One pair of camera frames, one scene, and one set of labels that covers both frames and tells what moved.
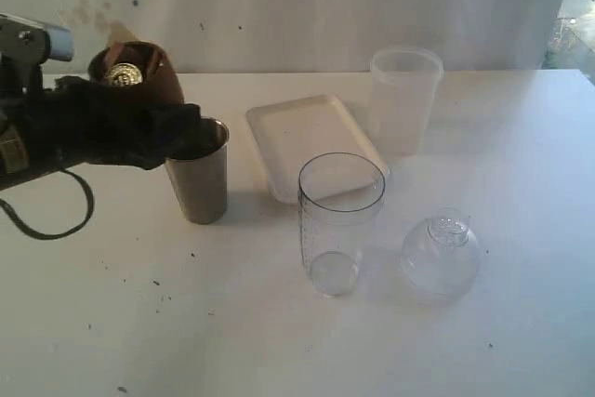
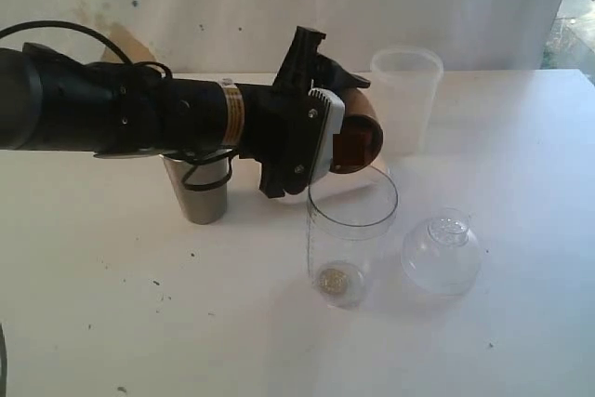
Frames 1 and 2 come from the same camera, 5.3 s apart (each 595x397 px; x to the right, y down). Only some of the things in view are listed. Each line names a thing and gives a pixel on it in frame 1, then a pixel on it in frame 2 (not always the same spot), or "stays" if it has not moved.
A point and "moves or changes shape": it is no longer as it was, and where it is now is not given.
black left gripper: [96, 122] -> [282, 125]
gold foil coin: [124, 74] moves or changes shape
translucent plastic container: [403, 81] stays
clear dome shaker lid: [442, 254] stays
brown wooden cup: [160, 79] -> [360, 139]
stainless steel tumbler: [199, 170] stays
